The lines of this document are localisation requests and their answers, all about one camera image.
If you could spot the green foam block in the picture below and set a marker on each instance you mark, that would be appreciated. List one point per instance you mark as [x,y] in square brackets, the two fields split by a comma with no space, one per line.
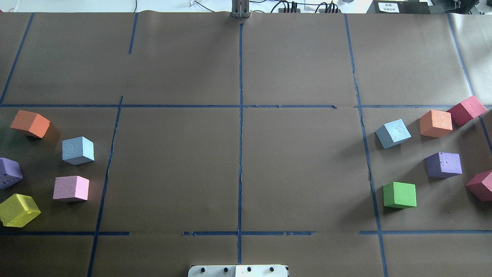
[399,195]

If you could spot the crimson block near orange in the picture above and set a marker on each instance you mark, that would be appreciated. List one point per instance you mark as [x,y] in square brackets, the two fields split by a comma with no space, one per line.
[466,110]

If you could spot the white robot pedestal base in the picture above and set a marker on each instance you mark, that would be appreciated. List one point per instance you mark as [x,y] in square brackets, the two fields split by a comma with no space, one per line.
[262,270]

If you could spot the yellow foam block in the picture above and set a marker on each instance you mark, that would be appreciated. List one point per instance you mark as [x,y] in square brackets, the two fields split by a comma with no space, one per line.
[18,210]

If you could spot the brown paper table cover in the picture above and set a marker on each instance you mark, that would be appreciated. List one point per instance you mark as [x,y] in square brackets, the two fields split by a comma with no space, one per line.
[226,141]

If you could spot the pink foam block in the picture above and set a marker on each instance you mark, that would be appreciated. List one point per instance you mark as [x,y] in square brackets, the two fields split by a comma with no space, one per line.
[71,188]

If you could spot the purple block right side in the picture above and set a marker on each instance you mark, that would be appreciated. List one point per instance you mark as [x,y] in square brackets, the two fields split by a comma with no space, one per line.
[443,165]

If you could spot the orange block right side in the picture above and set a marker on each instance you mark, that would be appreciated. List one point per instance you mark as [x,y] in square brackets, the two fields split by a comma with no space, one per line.
[435,123]

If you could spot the light blue block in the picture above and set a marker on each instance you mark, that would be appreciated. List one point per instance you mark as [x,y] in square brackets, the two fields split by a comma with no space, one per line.
[77,150]
[393,133]

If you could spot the aluminium frame post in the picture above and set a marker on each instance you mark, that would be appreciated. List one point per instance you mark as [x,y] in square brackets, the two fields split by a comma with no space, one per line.
[240,9]

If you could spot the purple block left side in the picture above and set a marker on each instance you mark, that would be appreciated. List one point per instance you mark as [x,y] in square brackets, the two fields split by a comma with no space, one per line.
[10,173]

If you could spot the crimson block near purple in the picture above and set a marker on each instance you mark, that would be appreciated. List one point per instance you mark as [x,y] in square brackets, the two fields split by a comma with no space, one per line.
[481,186]

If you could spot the orange block left side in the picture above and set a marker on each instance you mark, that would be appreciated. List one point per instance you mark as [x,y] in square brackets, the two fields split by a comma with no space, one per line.
[30,124]

